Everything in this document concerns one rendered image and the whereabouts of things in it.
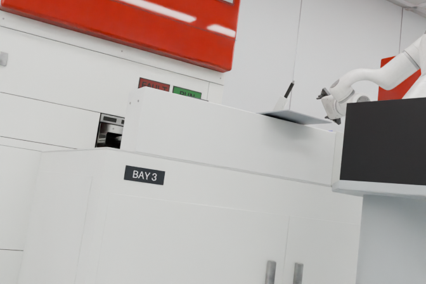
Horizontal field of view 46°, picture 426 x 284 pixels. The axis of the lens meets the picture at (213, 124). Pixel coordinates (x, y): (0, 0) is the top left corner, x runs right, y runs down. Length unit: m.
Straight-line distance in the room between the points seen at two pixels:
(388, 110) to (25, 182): 1.06
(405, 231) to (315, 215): 0.28
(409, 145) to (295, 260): 0.40
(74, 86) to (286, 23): 2.68
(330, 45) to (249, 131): 3.23
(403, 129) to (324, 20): 3.31
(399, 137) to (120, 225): 0.61
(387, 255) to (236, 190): 0.35
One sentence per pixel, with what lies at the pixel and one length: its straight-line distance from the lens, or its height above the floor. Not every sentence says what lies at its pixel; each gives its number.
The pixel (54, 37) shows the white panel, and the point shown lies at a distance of 1.68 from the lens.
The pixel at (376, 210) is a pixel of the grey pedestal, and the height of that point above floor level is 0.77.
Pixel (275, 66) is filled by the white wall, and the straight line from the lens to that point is 3.96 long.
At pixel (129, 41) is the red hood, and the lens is 1.71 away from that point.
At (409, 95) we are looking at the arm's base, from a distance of 1.25.
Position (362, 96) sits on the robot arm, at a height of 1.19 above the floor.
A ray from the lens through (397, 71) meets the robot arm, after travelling 1.96.
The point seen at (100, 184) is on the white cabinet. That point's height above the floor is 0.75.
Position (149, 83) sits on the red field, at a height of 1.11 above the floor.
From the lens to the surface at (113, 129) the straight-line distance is 1.68.
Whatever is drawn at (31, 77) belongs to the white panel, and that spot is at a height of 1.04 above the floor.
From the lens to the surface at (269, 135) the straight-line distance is 1.22.
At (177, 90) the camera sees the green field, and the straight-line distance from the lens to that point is 1.80.
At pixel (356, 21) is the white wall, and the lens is 4.65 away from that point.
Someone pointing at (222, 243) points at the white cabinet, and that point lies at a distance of 1.15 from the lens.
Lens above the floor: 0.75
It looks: 8 degrees up
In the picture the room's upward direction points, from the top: 8 degrees clockwise
